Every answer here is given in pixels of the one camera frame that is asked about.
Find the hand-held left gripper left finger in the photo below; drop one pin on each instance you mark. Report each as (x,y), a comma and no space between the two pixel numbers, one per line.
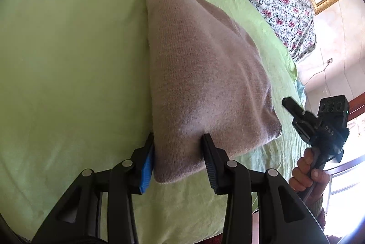
(146,172)

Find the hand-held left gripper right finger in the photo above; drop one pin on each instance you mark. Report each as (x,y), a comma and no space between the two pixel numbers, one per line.
(210,167)

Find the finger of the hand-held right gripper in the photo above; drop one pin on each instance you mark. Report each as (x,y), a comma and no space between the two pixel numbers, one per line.
(293,107)
(302,128)

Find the beige knitted sweater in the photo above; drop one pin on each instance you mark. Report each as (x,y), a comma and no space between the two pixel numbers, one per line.
(205,73)

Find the person's right forearm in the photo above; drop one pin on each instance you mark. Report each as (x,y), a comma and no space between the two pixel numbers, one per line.
(320,215)

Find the person's right hand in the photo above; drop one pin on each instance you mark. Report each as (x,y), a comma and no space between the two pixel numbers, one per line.
(306,175)

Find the light blue cloth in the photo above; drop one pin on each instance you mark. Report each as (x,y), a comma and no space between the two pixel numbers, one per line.
(300,91)

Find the green bed sheet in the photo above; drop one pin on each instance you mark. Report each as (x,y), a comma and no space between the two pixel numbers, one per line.
(71,76)

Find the brown wooden window frame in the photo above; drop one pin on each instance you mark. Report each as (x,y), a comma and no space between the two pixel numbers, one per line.
(355,108)

